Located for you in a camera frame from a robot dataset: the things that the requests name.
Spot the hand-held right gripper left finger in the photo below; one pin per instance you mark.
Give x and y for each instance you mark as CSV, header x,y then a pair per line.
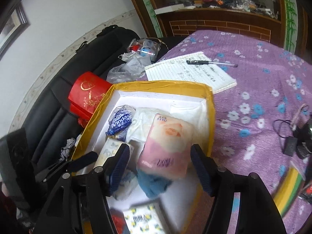
x,y
119,170

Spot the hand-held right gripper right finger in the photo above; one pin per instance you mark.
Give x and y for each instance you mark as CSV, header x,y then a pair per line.
x,y
201,173

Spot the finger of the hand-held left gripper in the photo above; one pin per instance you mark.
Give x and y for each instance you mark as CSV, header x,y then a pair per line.
x,y
54,171
84,159

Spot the white blue printed tissue packet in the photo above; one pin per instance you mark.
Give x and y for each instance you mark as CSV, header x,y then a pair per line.
x,y
128,182

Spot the blue cloth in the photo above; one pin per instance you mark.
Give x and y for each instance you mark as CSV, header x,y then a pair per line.
x,y
153,186

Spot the pink tissue packet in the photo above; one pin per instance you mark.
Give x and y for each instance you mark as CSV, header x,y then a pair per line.
x,y
165,146

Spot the yellow taped white foam box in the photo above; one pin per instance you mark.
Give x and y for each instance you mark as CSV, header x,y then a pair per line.
x,y
158,87

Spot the crumpled grey white plastic bag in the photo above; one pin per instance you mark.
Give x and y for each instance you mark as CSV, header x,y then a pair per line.
x,y
68,148

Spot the white cloth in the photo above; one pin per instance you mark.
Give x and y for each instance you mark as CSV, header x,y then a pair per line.
x,y
143,126

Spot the red cloth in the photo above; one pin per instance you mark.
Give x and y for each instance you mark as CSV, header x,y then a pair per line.
x,y
119,221

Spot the yellow patterned tissue packet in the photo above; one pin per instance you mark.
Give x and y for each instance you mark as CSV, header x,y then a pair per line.
x,y
143,221

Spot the black leather sofa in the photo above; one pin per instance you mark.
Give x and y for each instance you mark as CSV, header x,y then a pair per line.
x,y
53,102

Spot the red gift bag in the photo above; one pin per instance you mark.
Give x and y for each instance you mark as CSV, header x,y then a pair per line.
x,y
87,90

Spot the rainbow striped cloth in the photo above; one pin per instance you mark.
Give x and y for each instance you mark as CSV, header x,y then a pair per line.
x,y
290,190

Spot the white lined notepad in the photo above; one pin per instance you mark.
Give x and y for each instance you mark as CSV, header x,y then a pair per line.
x,y
182,73

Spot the red black small object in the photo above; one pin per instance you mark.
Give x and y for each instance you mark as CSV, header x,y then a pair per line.
x,y
307,193

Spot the black pen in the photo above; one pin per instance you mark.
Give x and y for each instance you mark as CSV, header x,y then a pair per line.
x,y
207,63

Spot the clear plastic bag with bottles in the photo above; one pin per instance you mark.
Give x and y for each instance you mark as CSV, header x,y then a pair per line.
x,y
146,48

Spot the purple floral tablecloth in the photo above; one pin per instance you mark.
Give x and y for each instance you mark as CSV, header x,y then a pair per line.
x,y
243,53

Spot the black bag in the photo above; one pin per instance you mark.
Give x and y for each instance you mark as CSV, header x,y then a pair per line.
x,y
109,35

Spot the dark framed picture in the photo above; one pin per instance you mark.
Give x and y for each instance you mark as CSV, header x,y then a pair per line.
x,y
12,26

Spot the wooden brick-pattern cabinet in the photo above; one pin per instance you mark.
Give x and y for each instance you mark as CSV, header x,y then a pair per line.
x,y
219,26

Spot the flat white box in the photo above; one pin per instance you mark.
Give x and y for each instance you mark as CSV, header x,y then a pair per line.
x,y
168,8

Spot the pile of small clutter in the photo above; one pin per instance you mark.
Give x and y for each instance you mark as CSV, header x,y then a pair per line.
x,y
231,4

